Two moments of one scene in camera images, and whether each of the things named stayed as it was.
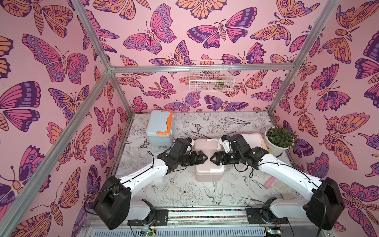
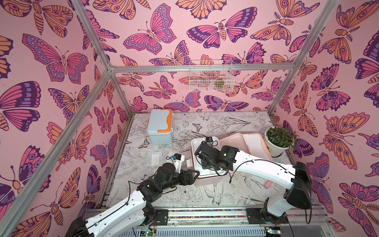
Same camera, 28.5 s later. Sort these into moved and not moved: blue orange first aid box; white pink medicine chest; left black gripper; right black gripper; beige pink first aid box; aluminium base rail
Moved: right black gripper; left black gripper
Not moved: aluminium base rail; blue orange first aid box; white pink medicine chest; beige pink first aid box
